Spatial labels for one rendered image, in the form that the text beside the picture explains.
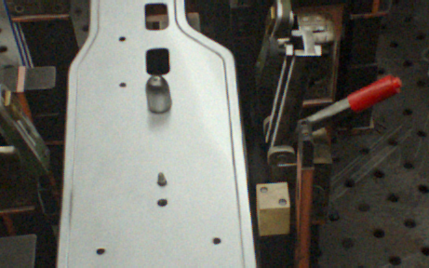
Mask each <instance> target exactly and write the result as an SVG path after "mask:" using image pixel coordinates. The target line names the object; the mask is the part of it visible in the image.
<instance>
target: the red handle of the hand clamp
mask: <svg viewBox="0 0 429 268"><path fill-rule="evenodd" d="M400 87H402V84H401V82H400V80H399V79H398V77H393V76H392V75H390V74H389V75H387V76H386V77H384V78H382V79H380V80H378V81H377V82H374V83H372V84H370V85H369V86H366V87H363V88H362V89H359V90H358V91H356V92H355V93H351V94H350V95H348V96H347V98H345V99H343V100H340V101H338V102H336V103H333V104H332V105H330V106H329V107H326V108H325V109H323V110H320V111H318V112H317V113H315V114H312V115H310V116H308V117H305V118H304V119H307V120H308V122H309V123H310V124H311V130H312V133H314V132H315V131H318V130H320V129H322V128H323V127H327V126H328V125H330V124H332V123H335V122H336V121H338V120H342V119H343V118H344V117H346V116H349V115H350V114H353V113H360V112H362V111H363V110H366V109H368V108H369V107H370V106H373V105H375V104H377V103H378V102H382V101H385V100H386V99H389V98H391V97H393V96H394V95H397V94H398V93H400V90H399V88H400ZM298 137H299V121H298V126H297V129H296V131H295V134H294V140H293V142H294V141H297V140H298Z"/></svg>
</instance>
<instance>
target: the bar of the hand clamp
mask: <svg viewBox="0 0 429 268"><path fill-rule="evenodd" d="M278 57H283V58H284V60H285V61H284V64H283V68H282V74H281V77H280V80H279V83H278V90H277V92H276V95H275V104H274V107H273V110H272V117H271V120H270V123H269V127H268V132H267V135H266V143H272V146H271V149H272V148H273V147H275V146H283V145H286V146H291V145H292V143H293V140H294V134H295V131H296V129H297V126H298V121H299V118H300V115H301V113H302V105H303V103H304V98H305V94H306V91H307V88H308V84H309V81H310V78H311V75H312V72H313V67H314V64H315V62H319V61H320V58H327V57H328V48H320V45H319V44H315V43H314V35H313V32H312V31H310V30H302V31H295V30H293V31H291V34H290V37H289V43H288V44H287V43H285V45H284V47H279V46H278V42H277V41H275V38H274V37H267V39H266V40H265V41H264V43H263V48H262V59H263V62H265V64H266V65H269V66H274V65H275V63H276V62H277V59H278ZM273 133H274V136H273V139H272V140H271V135H272V134H273Z"/></svg>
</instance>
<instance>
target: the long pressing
mask: <svg viewBox="0 0 429 268"><path fill-rule="evenodd" d="M159 4H162V5H166V7H167V19H168V26H167V28H166V29H165V30H155V31H150V30H146V15H145V8H146V7H147V6H149V5H159ZM121 37H125V38H126V40H125V41H124V42H120V41H119V38H121ZM156 49H165V50H167V51H168V53H169V72H168V74H161V75H162V76H164V77H165V78H166V79H167V81H168V84H169V87H170V93H171V101H172V104H171V107H170V109H169V110H168V111H165V112H164V113H161V114H156V113H153V112H152V111H149V109H148V107H147V101H146V98H145V83H146V81H147V80H148V77H150V76H151V75H150V74H148V72H147V52H148V51H150V50H156ZM121 83H125V84H126V86H125V87H120V86H119V84H121ZM158 172H163V173H164V175H165V180H166V181H167V184H166V185H163V186H160V185H158V184H157V182H158ZM159 198H165V199H166V200H167V201H168V204H167V205H165V206H164V207H160V206H158V205H157V202H158V201H159ZM213 238H219V239H220V240H221V242H220V243H219V245H214V244H213ZM99 248H104V249H105V252H104V254H101V255H99V254H97V253H96V250H98V249H99ZM55 268H260V261H259V254H258V248H257V241H256V227H255V221H254V214H253V207H252V194H251V188H250V181H249V174H248V155H247V148H246V135H245V129H244V122H243V115H242V101H241V95H240V88H239V75H238V69H237V63H236V58H235V55H233V52H231V51H230V49H228V48H226V47H224V46H223V45H220V44H219V43H217V42H215V41H213V40H212V39H210V38H208V37H207V36H206V35H204V34H201V33H200V32H198V31H197V30H196V29H194V28H193V27H192V26H191V24H190V22H189V21H188V8H187V0H89V10H88V35H87V38H86V41H85V43H84V44H83V46H82V47H81V48H80V49H79V52H78V53H77V54H76V55H75V58H74V60H72V64H71V65H70V67H69V72H68V75H67V88H66V115H65V128H64V142H63V155H62V177H61V195H60V220H59V231H58V241H57V249H56V262H55Z"/></svg>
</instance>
